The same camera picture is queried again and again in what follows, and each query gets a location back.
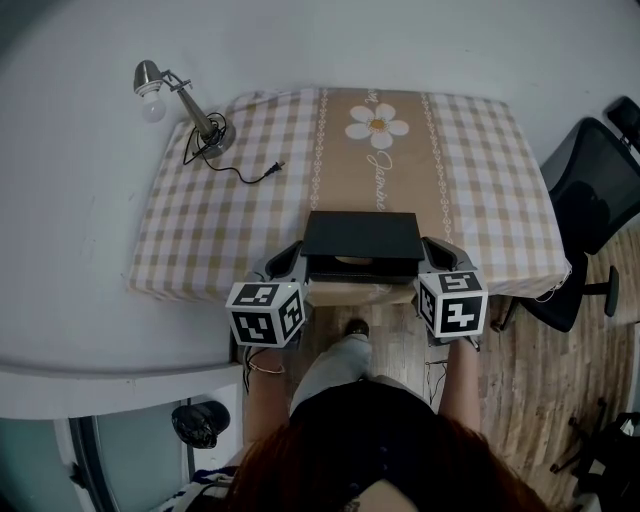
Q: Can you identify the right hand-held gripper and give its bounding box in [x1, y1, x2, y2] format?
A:
[417, 237, 489, 344]

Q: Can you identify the thin metal bracelet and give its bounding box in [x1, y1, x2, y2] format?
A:
[248, 357, 286, 375]

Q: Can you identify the person's dark top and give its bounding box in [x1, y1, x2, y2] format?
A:
[289, 379, 436, 431]

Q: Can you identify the glass door with dark frame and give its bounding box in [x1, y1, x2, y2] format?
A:
[49, 412, 194, 512]

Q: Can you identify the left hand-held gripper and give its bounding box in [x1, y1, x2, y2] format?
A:
[225, 242, 307, 348]

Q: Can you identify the beige checked flower tablecloth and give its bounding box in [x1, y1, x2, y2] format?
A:
[128, 87, 572, 307]

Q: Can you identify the black rectangular box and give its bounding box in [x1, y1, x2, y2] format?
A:
[301, 210, 426, 286]

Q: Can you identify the black mesh office chair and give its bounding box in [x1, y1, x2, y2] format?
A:
[499, 95, 640, 334]

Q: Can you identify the striped dark and white cloth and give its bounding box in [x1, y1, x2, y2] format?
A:
[169, 467, 241, 512]

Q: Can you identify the person's right forearm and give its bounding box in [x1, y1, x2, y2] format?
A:
[437, 339, 484, 431]

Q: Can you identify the person's grey trouser leg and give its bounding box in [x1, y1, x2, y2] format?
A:
[289, 333, 374, 414]

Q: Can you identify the person's left forearm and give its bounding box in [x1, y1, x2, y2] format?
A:
[244, 344, 294, 441]

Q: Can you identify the black lamp power cable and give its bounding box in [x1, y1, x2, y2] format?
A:
[182, 112, 287, 185]

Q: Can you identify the silver desk lamp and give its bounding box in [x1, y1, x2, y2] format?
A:
[132, 59, 237, 160]

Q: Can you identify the black swivel chair base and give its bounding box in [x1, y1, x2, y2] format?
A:
[549, 397, 640, 494]

